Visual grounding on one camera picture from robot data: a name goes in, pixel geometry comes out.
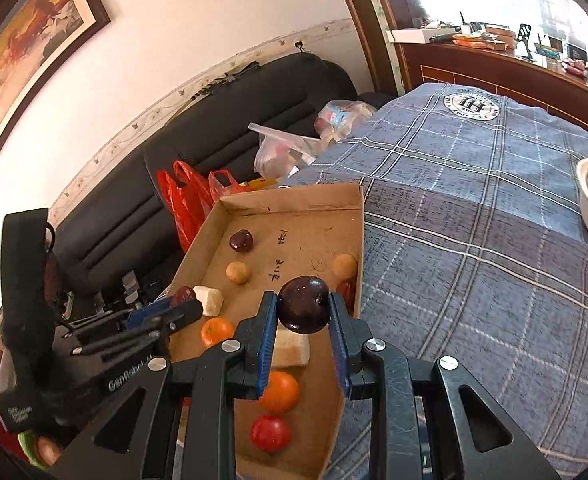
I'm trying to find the black sofa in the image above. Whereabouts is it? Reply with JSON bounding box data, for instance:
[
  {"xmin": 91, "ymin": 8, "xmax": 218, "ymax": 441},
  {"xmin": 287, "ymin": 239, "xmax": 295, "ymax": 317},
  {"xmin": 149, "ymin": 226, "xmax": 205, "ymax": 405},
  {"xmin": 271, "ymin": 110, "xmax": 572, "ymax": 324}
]
[{"xmin": 49, "ymin": 55, "xmax": 400, "ymax": 341}]

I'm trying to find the red tomato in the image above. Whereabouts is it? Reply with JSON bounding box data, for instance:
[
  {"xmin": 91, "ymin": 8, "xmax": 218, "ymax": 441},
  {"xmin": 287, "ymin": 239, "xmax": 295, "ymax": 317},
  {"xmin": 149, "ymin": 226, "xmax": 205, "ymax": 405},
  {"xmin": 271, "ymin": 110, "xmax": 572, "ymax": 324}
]
[{"xmin": 250, "ymin": 414, "xmax": 293, "ymax": 454}]

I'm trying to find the clear plastic bag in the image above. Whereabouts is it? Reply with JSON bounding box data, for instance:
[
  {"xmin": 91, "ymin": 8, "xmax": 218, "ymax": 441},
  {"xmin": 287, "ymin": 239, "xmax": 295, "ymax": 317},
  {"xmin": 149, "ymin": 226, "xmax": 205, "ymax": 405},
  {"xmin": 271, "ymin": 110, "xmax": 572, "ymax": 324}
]
[
  {"xmin": 314, "ymin": 100, "xmax": 379, "ymax": 143},
  {"xmin": 248, "ymin": 122, "xmax": 330, "ymax": 177}
]

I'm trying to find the white flat box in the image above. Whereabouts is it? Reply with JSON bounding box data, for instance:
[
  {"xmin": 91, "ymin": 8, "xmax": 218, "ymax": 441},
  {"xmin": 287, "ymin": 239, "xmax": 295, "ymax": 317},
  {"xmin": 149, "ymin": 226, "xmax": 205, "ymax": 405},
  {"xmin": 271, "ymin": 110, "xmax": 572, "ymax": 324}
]
[{"xmin": 390, "ymin": 27, "xmax": 447, "ymax": 44}]

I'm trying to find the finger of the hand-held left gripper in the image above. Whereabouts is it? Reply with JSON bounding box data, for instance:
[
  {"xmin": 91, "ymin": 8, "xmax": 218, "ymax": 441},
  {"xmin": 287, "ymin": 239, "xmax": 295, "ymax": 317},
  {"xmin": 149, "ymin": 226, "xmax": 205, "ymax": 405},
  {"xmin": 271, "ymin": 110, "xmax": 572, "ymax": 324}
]
[
  {"xmin": 70, "ymin": 300, "xmax": 203, "ymax": 362},
  {"xmin": 63, "ymin": 296, "xmax": 176, "ymax": 340}
]

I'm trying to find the orange mandarin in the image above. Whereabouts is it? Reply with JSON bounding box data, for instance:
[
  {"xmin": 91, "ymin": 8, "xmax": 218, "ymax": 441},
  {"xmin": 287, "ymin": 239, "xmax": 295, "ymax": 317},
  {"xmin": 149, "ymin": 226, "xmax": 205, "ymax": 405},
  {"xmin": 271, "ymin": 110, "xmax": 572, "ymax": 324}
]
[
  {"xmin": 259, "ymin": 370, "xmax": 301, "ymax": 415},
  {"xmin": 200, "ymin": 317, "xmax": 236, "ymax": 350}
]

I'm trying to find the white foam cube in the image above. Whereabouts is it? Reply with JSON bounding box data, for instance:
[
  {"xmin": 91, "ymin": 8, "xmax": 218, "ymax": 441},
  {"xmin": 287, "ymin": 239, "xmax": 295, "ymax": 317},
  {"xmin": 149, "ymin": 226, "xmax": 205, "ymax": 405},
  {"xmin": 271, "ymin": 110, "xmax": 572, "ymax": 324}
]
[
  {"xmin": 193, "ymin": 286, "xmax": 224, "ymax": 317},
  {"xmin": 272, "ymin": 327, "xmax": 311, "ymax": 368}
]

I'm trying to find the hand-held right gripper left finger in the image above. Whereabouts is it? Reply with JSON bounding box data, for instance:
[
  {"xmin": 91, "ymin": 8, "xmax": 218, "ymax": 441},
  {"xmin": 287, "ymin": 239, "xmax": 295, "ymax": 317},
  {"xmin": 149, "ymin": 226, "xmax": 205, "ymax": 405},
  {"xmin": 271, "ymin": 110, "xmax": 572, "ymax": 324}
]
[{"xmin": 64, "ymin": 291, "xmax": 280, "ymax": 480}]

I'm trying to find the framed horse painting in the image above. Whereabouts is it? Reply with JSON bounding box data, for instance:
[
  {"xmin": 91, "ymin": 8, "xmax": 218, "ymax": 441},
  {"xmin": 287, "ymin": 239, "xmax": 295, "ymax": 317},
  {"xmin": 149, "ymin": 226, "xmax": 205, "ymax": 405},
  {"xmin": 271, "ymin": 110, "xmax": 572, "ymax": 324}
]
[{"xmin": 0, "ymin": 0, "xmax": 111, "ymax": 196}]

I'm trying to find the wooden counter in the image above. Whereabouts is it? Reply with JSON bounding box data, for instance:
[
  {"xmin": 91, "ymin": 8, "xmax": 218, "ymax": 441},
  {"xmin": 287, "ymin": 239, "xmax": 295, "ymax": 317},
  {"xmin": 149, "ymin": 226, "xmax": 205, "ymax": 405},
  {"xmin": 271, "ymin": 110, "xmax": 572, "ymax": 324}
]
[{"xmin": 396, "ymin": 40, "xmax": 588, "ymax": 143}]

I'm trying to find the red plastic bag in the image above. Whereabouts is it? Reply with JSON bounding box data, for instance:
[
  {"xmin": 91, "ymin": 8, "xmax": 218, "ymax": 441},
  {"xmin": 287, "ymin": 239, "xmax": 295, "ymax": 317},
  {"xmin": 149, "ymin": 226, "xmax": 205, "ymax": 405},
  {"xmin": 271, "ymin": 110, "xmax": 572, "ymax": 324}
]
[
  {"xmin": 208, "ymin": 169, "xmax": 252, "ymax": 203},
  {"xmin": 156, "ymin": 160, "xmax": 215, "ymax": 253}
]

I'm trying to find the dark purple plum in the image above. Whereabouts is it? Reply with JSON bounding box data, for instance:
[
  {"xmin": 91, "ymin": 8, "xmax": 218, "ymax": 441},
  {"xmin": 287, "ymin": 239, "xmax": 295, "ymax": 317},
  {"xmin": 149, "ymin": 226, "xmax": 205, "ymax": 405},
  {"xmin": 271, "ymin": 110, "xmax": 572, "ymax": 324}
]
[
  {"xmin": 229, "ymin": 229, "xmax": 254, "ymax": 254},
  {"xmin": 277, "ymin": 275, "xmax": 331, "ymax": 335}
]

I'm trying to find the cardboard tray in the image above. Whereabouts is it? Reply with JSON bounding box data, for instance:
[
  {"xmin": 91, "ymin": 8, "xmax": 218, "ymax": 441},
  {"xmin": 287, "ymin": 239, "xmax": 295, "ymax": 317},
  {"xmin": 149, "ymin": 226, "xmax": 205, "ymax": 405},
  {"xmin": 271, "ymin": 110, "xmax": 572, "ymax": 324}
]
[{"xmin": 166, "ymin": 182, "xmax": 366, "ymax": 480}]

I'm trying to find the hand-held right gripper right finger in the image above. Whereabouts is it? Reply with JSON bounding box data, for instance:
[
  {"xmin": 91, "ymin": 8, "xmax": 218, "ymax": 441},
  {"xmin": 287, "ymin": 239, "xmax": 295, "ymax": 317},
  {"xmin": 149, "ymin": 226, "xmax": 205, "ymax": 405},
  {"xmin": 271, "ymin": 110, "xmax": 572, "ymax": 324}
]
[{"xmin": 328, "ymin": 294, "xmax": 562, "ymax": 480}]

